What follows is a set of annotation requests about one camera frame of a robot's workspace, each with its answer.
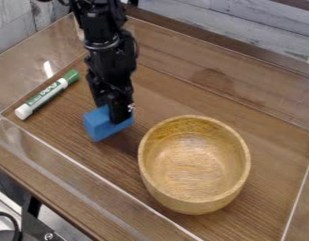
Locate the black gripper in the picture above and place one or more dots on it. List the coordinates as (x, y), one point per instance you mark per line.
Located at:
(111, 65)

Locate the blue rectangular block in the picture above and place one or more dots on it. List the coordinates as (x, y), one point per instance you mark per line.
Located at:
(97, 124)

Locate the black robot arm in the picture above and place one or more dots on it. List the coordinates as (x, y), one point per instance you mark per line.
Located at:
(100, 20)

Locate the brown wooden bowl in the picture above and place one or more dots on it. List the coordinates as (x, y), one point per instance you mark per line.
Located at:
(195, 164)

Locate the green and white marker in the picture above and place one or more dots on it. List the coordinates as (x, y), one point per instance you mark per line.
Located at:
(47, 94)

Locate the black metal table leg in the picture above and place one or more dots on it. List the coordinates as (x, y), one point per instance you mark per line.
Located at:
(33, 206)

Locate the clear acrylic tray enclosure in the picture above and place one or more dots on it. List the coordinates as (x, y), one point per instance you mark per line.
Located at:
(88, 180)

